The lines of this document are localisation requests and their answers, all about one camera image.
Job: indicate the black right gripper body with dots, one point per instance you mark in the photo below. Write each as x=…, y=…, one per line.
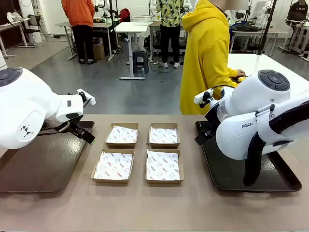
x=213, y=119

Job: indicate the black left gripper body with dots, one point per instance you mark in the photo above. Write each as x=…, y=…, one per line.
x=76, y=124

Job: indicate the brown cardboard donut box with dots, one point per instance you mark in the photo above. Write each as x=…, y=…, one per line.
x=108, y=145
x=164, y=145
x=108, y=181
x=164, y=182

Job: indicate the white printed paper liner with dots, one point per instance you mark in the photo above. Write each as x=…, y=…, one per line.
x=122, y=135
x=113, y=165
x=164, y=135
x=164, y=165

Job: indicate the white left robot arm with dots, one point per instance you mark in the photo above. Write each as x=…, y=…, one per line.
x=24, y=101

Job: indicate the right forearm yellow sleeve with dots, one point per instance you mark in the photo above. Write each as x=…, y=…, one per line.
x=229, y=72

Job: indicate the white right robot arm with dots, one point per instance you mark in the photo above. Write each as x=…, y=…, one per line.
x=243, y=113

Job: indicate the large black serving tray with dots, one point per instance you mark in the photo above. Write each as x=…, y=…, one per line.
x=229, y=174

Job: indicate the brown plastic serving tray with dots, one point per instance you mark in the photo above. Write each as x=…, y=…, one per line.
x=48, y=164

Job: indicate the person's right hand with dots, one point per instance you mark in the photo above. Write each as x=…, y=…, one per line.
x=242, y=73

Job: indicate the person in yellow hoodie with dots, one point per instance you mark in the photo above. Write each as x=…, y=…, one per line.
x=205, y=60

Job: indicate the white table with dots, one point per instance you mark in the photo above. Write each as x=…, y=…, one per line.
x=265, y=62

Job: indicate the brown cardboard carton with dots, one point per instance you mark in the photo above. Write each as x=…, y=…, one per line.
x=99, y=50

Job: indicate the grey plastic stool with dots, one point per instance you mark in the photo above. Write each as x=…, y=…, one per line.
x=140, y=60

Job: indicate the dark blue cloth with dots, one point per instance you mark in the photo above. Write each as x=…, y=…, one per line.
x=243, y=28

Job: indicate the person in yellow floral shirt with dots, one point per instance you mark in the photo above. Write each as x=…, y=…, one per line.
x=170, y=29

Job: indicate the grey desk with cloth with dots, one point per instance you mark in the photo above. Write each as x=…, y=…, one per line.
x=270, y=32

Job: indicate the black stand pole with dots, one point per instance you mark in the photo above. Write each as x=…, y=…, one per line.
x=266, y=29

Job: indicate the person in orange hoodie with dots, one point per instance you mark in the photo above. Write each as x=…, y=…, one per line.
x=78, y=14

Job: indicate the black office chair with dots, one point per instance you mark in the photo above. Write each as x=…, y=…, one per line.
x=33, y=20

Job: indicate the white standing desk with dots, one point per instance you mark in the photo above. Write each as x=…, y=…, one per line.
x=131, y=26

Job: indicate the person in black sweatshirt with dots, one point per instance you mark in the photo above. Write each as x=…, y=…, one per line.
x=297, y=12

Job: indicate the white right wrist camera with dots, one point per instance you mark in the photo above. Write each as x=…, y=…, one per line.
x=201, y=97

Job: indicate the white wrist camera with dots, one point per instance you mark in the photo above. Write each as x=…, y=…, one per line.
x=90, y=100
x=201, y=97

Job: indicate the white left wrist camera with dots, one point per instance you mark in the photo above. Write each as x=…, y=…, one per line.
x=90, y=100

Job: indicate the white cylindrical pedestal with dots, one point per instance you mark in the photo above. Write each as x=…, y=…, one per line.
x=2, y=60

